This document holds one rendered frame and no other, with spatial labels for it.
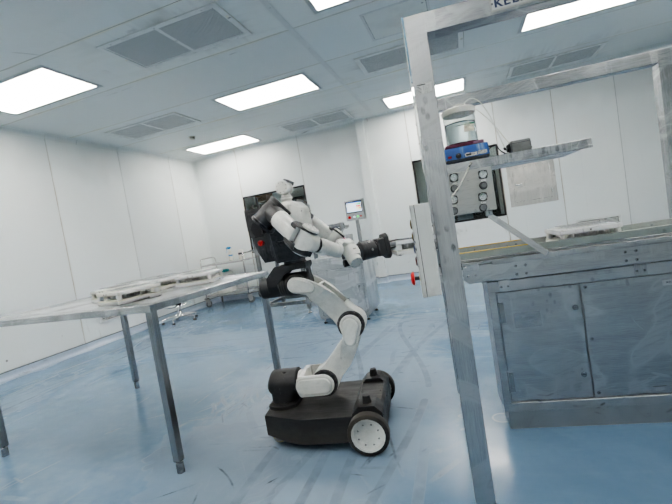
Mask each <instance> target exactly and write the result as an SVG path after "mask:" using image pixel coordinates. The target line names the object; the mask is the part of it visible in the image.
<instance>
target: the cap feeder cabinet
mask: <svg viewBox="0 0 672 504"><path fill-rule="evenodd" d="M343 260H346V259H342V256H341V257H340V258H335V257H331V256H327V255H325V256H322V257H319V258H316V259H313V260H311V261H312V265H311V268H312V274H313V275H315V276H318V277H320V278H322V279H324V280H326V281H327V282H329V283H331V284H332V285H333V286H334V287H336V288H337V289H338V290H339V291H340V292H341V293H342V294H343V295H344V296H345V297H346V298H347V299H348V300H349V301H350V302H352V303H353V304H355V305H356V306H359V307H361V308H362V309H363V310H364V311H365V312H366V314H367V315H368V318H367V320H370V318H369V315H371V313H372V312H373V311H374V310H378V309H377V307H378V305H379V302H380V298H379V292H378V286H377V279H376V273H375V267H374V260H373V258H372V259H368V260H364V261H363V263H362V264H361V265H360V266H359V267H356V268H352V267H351V266H348V267H344V266H343ZM318 310H319V316H320V317H321V319H325V322H324V324H327V323H328V322H326V319H329V318H330V317H329V316H328V315H327V314H326V313H325V312H324V311H323V310H322V309H321V308H320V307H319V306H318Z"/></svg>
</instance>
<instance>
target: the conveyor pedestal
mask: <svg viewBox="0 0 672 504"><path fill-rule="evenodd" d="M646 265H647V273H648V274H643V275H635V273H634V265H633V264H631V265H623V266H614V267H606V268H598V269H590V270H582V271H573V272H565V273H557V274H549V275H540V276H532V277H524V278H516V279H511V280H509V281H510V288H511V290H505V291H500V290H499V283H498V281H491V282H483V283H482V285H483V291H484V298H485V305H486V312H487V319H488V326H489V333H490V340H491V346H492V353H493V360H494V367H495V374H496V381H497V389H498V395H499V397H500V400H501V402H502V405H503V407H504V410H505V414H506V417H507V420H508V422H509V425H510V428H511V429H519V428H543V427H567V426H591V425H615V424H639V423H663V422H672V260H664V261H656V262H651V263H646Z"/></svg>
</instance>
